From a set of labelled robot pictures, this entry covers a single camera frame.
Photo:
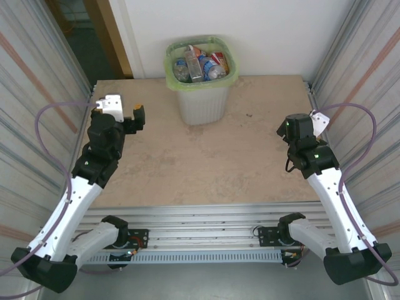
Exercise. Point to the wooden door frame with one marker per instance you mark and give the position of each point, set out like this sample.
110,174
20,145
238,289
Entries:
111,40

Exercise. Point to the green plastic bin liner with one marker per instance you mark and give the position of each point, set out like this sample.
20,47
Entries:
200,88

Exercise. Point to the translucent grey waste bin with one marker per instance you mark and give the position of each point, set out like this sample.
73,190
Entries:
203,106

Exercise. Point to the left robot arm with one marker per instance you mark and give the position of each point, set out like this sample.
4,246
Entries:
72,212

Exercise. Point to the yellow power connector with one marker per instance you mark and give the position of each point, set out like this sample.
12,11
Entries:
292,254
132,252

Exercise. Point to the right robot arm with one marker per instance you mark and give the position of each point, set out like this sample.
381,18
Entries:
337,206

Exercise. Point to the water bottle blue label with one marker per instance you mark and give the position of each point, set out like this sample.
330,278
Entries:
212,70
181,70

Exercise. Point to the orange red label bottle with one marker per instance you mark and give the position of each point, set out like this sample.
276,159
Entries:
220,59

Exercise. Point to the aluminium rail base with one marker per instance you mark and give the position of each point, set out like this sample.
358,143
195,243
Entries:
200,218

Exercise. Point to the clear bottle red label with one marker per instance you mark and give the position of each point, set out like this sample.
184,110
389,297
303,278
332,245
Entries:
192,65

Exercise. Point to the brown label bottle white cap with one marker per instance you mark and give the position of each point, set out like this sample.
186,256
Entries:
198,50

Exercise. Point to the ribbed metal side panel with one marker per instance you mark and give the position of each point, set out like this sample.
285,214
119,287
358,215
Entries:
368,78
31,78

